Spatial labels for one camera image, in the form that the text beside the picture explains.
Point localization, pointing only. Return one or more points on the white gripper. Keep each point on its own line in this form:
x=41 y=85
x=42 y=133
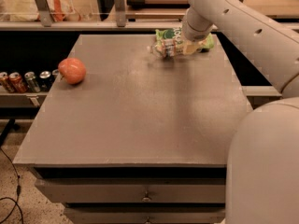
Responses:
x=193 y=35

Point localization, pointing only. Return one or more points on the clear plastic water bottle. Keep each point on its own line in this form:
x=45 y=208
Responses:
x=166 y=48

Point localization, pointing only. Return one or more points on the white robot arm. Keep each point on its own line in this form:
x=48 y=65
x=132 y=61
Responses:
x=262 y=182

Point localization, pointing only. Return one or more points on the green rice chip bag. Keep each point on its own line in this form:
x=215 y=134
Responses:
x=176 y=33

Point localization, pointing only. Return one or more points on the white orange plastic bag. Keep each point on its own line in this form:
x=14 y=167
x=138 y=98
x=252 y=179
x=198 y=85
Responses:
x=26 y=10

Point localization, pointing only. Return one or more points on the grey drawer cabinet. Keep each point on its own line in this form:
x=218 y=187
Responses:
x=136 y=124

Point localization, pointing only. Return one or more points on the red apple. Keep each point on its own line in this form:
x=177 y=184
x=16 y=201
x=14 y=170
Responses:
x=72 y=70

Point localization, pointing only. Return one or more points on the dark soda can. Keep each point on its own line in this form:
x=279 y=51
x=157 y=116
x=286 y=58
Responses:
x=55 y=73

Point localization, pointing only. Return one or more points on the black soda can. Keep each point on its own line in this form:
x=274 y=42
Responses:
x=46 y=80

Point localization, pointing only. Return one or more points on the upper drawer knob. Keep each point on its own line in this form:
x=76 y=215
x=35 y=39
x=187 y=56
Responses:
x=146 y=198

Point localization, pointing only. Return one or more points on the drawer knob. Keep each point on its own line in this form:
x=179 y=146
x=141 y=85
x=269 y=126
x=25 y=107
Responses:
x=147 y=221
x=146 y=198

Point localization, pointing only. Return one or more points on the green silver soda can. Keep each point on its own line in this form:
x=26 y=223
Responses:
x=30 y=78

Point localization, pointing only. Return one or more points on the red soda can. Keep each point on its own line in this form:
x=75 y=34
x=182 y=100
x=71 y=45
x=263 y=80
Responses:
x=5 y=82
x=17 y=82

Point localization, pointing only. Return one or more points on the lower drawer knob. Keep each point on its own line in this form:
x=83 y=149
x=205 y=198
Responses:
x=147 y=221

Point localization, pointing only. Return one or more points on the red soda can far left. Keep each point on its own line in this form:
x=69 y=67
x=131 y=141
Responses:
x=5 y=82

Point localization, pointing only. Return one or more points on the left low metal shelf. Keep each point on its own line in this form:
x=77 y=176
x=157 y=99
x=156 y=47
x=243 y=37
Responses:
x=19 y=100

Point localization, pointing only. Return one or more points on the middle metal bracket post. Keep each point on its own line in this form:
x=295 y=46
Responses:
x=120 y=16

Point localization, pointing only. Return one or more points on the metal bracket post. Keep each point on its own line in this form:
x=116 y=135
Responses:
x=120 y=16
x=44 y=13

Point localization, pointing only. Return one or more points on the left metal bracket post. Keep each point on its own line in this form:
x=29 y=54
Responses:
x=44 y=13

